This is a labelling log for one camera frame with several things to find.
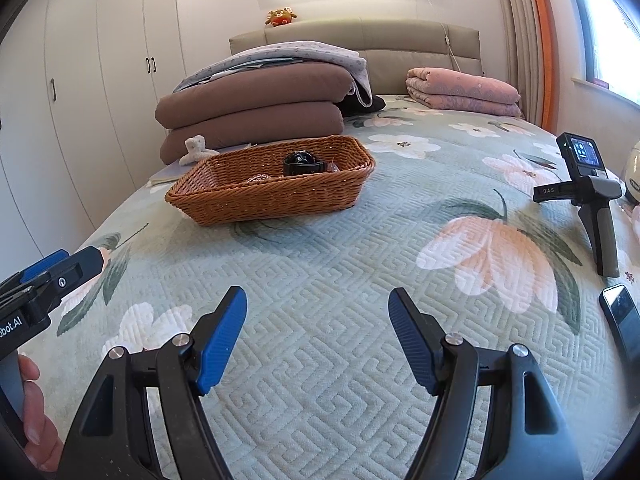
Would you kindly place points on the black wrist watch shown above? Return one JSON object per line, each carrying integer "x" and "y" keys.
{"x": 302, "y": 165}

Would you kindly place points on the white wardrobe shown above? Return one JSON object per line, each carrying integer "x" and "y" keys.
{"x": 90, "y": 85}

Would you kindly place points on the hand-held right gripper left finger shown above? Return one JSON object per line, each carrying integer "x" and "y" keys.
{"x": 220, "y": 345}

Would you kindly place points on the brown wicker basket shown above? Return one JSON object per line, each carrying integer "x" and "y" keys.
{"x": 260, "y": 202}

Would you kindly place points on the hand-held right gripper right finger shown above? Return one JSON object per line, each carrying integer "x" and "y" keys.
{"x": 412, "y": 340}

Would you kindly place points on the grey floral blanket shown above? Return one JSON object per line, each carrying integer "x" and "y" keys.
{"x": 320, "y": 55}

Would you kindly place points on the beige padded headboard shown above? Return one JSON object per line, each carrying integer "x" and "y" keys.
{"x": 400, "y": 42}

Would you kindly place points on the green floral bedspread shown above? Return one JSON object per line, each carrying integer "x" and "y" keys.
{"x": 350, "y": 260}

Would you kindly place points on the orange plush toy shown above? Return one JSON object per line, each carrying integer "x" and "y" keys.
{"x": 281, "y": 16}

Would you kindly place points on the beige and orange curtain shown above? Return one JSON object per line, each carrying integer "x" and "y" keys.
{"x": 530, "y": 35}

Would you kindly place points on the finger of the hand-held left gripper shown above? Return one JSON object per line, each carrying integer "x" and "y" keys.
{"x": 45, "y": 265}
{"x": 75, "y": 272}

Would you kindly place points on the black cloth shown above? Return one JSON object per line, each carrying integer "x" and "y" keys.
{"x": 372, "y": 105}

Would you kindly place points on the small white plush toy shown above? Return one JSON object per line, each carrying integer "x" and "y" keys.
{"x": 197, "y": 150}

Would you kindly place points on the person's left hand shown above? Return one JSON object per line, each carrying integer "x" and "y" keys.
{"x": 42, "y": 430}

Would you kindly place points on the window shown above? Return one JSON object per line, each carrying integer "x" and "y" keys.
{"x": 615, "y": 25}

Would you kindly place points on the white round helmet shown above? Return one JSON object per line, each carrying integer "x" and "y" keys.
{"x": 634, "y": 175}

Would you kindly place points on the pink folded quilt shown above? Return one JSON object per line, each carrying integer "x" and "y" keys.
{"x": 460, "y": 90}

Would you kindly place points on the black smartphone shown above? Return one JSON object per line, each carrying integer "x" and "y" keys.
{"x": 622, "y": 320}

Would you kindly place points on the brown folded quilt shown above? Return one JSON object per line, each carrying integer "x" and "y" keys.
{"x": 250, "y": 105}

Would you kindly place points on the camera on grey tripod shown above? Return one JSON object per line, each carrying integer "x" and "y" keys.
{"x": 595, "y": 195}

